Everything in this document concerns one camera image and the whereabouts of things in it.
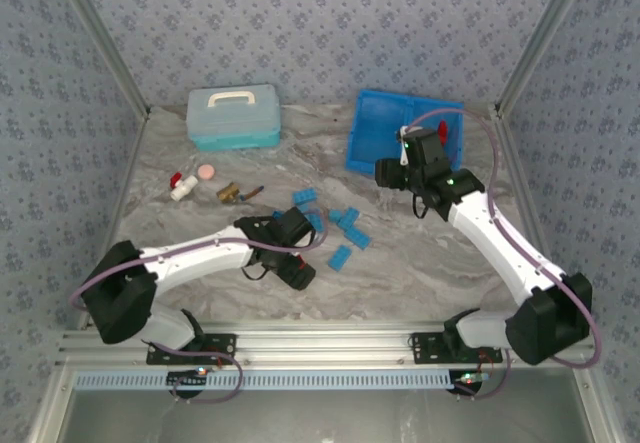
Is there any white valve red handle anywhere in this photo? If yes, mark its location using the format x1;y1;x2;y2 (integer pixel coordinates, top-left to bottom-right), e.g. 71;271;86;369
168;171;200;202

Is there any blue plastic bin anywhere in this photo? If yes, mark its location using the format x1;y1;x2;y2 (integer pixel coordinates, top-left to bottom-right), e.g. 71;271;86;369
344;88;465;177

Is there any small circuit board with LED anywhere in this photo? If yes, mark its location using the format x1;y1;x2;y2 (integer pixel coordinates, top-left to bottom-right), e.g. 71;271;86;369
452;370;494;395
167;367;211;399

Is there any purple cable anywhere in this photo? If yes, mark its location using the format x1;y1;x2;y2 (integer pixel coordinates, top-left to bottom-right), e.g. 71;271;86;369
149;342;245;404
404;107;604;369
68;207;331;314
452;347;512;400

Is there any brass pipe fitting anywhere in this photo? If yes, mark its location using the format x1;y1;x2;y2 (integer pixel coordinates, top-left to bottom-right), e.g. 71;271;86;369
215;181;242;203

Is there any translucent blue toolbox white handle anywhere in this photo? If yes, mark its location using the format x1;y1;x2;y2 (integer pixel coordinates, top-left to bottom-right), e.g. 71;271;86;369
185;83;282;153

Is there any long aluminium mounting rail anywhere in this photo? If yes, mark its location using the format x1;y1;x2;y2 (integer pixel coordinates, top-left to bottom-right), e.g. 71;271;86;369
57;320;601;367

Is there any pale blue slotted cable duct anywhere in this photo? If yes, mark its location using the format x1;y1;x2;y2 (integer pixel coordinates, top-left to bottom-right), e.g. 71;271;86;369
73;368;456;392

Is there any aluminium side rail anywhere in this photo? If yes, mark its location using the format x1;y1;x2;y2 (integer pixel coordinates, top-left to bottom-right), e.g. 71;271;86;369
492;107;566;284
77;110;151;332

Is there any aluminium frame post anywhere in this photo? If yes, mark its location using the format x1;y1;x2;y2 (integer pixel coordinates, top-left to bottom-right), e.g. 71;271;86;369
47;0;152;120
492;0;599;117

